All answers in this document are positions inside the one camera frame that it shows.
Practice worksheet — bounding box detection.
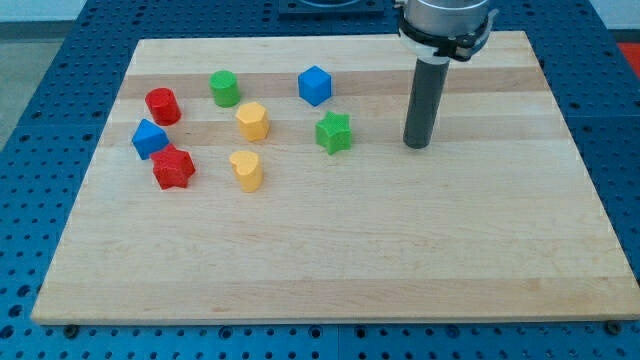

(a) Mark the blue cube block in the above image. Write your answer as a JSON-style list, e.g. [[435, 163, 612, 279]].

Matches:
[[298, 65, 333, 106]]

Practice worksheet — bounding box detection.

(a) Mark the yellow hexagon block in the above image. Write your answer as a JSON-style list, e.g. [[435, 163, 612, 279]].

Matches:
[[235, 102, 270, 142]]

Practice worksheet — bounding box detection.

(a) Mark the blue triangle block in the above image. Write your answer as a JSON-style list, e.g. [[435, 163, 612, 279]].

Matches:
[[131, 119, 170, 160]]

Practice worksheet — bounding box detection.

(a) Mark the green star block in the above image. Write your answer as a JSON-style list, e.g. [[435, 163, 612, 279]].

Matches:
[[315, 111, 352, 155]]

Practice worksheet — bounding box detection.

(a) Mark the red star block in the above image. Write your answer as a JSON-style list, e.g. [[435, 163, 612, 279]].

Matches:
[[150, 144, 196, 190]]

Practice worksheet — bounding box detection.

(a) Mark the wooden board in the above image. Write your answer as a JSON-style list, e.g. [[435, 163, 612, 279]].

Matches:
[[32, 31, 639, 325]]

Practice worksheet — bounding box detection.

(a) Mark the black and white clamp mount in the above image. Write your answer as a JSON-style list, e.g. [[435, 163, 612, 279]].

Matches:
[[395, 0, 499, 64]]

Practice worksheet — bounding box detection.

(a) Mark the red cylinder block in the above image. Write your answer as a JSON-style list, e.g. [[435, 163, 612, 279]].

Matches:
[[145, 88, 182, 126]]

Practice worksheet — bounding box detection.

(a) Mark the green cylinder block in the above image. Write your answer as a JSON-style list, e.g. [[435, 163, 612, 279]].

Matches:
[[209, 70, 241, 108]]

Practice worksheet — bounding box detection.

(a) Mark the yellow heart block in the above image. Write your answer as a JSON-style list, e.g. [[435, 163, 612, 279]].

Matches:
[[229, 150, 264, 193]]

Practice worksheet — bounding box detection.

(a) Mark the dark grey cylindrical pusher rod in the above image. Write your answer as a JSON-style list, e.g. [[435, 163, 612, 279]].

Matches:
[[403, 59, 449, 149]]

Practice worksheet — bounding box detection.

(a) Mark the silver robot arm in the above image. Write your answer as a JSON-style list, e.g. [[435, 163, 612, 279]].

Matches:
[[397, 0, 499, 149]]

